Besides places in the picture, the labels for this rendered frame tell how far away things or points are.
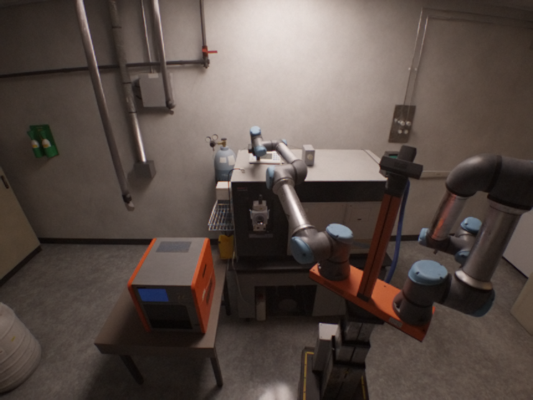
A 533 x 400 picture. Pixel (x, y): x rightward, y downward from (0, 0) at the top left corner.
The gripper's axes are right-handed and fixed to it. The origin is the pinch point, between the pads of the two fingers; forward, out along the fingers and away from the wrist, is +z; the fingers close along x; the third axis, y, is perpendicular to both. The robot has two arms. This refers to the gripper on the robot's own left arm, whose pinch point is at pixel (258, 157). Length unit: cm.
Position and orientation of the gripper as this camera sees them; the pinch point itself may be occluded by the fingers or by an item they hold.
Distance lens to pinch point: 188.5
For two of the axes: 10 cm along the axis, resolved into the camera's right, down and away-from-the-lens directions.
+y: 0.5, -9.1, 4.2
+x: -10.0, -0.3, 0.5
